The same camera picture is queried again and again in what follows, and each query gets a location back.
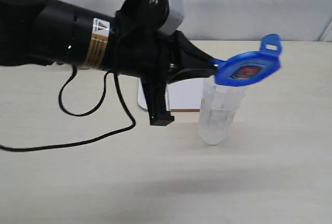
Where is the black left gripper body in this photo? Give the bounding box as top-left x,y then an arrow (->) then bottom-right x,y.
109,0 -> 176,126

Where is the blue plastic lid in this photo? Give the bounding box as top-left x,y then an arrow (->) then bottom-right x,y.
210,34 -> 283,87

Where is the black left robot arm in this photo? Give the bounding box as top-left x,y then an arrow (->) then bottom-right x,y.
1,0 -> 217,126

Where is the clear plastic container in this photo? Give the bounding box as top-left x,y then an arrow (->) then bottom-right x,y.
198,76 -> 247,146

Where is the white rectangular tray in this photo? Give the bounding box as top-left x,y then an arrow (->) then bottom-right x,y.
136,77 -> 204,113

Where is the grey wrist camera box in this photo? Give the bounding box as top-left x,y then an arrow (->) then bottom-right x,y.
158,0 -> 184,36

